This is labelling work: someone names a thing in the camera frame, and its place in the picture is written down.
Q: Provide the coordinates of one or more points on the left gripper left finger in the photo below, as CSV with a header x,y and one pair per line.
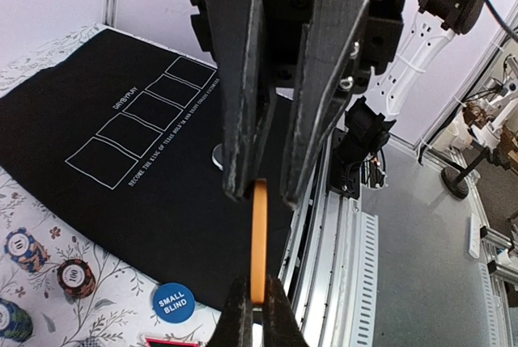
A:
x,y
235,324

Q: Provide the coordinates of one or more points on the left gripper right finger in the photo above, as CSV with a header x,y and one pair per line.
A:
x,y
279,324

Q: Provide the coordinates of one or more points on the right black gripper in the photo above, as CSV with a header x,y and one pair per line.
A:
x,y
326,30

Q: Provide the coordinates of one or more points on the blue small blind button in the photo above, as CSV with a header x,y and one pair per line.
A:
x,y
173,303

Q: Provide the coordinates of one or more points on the orange big blind button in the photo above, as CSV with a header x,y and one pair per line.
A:
x,y
259,242

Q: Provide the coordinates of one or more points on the clear round dealer button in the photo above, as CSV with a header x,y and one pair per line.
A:
x,y
217,156

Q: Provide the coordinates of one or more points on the green blue 50 chip stack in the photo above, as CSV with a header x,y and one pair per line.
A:
x,y
16,323

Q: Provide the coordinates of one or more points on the blue orange 10 chip stack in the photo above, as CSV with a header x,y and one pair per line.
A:
x,y
25,251

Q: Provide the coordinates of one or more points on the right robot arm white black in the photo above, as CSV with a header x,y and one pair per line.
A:
x,y
428,26

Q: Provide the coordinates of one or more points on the triangular all in marker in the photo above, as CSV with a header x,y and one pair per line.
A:
x,y
154,342

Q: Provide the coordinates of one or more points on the black red 100 chip stack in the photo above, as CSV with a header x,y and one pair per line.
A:
x,y
75,277

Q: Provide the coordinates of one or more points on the black poker mat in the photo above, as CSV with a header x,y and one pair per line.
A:
x,y
117,141

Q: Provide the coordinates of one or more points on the front aluminium rail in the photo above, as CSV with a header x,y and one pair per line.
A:
x,y
330,265

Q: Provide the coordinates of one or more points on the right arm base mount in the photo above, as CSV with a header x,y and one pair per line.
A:
x,y
366,133

